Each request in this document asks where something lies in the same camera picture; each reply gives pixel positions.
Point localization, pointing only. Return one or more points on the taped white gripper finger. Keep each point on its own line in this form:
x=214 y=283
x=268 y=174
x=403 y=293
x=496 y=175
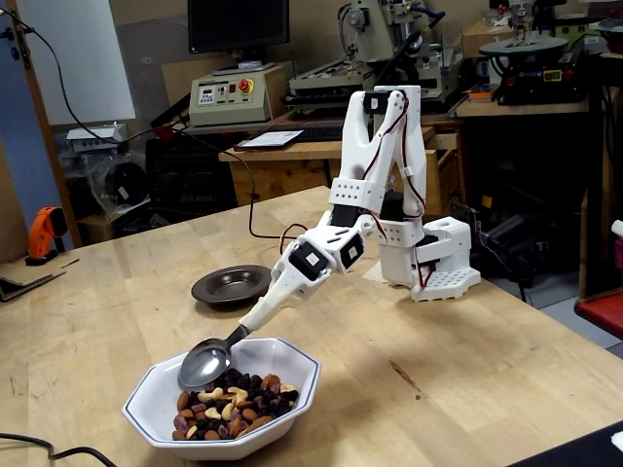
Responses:
x=265 y=301
x=282 y=300

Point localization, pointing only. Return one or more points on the bent metal spoon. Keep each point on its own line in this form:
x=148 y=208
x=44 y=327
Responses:
x=204 y=365

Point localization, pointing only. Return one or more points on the nut and raisin mix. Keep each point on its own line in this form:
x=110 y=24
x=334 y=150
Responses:
x=233 y=408

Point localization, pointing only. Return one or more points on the white octagonal bowl blue rim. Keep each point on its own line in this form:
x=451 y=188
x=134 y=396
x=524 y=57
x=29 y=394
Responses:
x=160 y=389

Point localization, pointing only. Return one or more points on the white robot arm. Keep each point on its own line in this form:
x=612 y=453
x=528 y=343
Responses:
x=360 y=121

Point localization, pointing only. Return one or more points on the brown plate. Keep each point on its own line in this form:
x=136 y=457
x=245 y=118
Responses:
x=229 y=287

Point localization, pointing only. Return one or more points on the pale paper sheet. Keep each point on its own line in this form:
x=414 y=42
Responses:
x=372 y=276

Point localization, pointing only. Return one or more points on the wooden desk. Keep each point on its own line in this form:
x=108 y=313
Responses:
x=292 y=170

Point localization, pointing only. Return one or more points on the tablet with white screen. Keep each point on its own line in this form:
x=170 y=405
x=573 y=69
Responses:
x=270 y=139

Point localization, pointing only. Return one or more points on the black keyboard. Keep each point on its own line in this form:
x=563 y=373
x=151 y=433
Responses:
x=321 y=132

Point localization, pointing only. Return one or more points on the black plastic crate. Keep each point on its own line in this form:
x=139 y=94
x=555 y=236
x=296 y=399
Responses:
x=185 y=170

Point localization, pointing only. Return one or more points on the green controller board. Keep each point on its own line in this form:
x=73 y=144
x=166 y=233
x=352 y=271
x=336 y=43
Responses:
x=465 y=214

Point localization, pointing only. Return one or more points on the beige control box red button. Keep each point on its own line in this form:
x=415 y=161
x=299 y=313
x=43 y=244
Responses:
x=229 y=109

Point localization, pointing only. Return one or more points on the clear plastic bag black item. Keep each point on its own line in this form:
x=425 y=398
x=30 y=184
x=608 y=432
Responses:
x=124 y=182

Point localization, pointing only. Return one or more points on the orange and black tool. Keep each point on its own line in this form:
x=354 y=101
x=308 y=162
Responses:
x=44 y=231

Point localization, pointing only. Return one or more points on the white power strip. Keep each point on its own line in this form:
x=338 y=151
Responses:
x=95 y=138

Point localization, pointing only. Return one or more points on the flat cardboard pieces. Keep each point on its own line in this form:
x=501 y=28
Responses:
x=24 y=275

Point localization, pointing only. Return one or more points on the beige milling machine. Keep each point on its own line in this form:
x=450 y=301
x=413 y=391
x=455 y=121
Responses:
x=375 y=29

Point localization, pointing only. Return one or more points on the black computer monitor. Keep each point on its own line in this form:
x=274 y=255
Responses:
x=238 y=24

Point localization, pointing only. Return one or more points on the wooden workbench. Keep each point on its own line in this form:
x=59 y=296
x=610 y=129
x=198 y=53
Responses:
x=525 y=108

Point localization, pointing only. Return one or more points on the brown cardboard box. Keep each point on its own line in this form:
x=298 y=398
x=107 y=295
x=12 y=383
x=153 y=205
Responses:
x=482 y=39

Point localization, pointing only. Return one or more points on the black scroll saw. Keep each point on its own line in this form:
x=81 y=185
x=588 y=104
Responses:
x=535 y=78

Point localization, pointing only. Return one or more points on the red padded chair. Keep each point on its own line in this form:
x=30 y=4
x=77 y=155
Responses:
x=603 y=311

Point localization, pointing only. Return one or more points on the white board panel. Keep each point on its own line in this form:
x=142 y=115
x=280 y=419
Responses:
x=87 y=58

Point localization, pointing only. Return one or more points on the white object with pink edge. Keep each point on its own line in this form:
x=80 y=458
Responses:
x=619 y=243

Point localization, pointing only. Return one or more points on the large black box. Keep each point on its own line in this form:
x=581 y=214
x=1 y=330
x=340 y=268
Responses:
x=584 y=450

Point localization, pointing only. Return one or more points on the wooden post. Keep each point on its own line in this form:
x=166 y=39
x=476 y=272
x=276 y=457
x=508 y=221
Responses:
x=44 y=136

